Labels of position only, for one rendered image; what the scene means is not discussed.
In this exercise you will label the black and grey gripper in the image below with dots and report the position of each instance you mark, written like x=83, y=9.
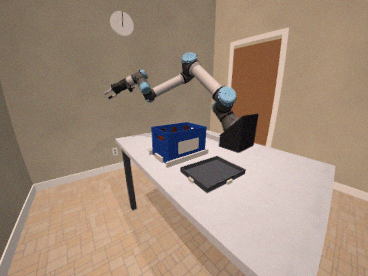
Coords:
x=121, y=85

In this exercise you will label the blue divided crate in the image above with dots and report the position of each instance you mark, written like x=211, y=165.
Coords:
x=177, y=144

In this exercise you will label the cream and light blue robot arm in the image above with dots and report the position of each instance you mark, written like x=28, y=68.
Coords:
x=226, y=95

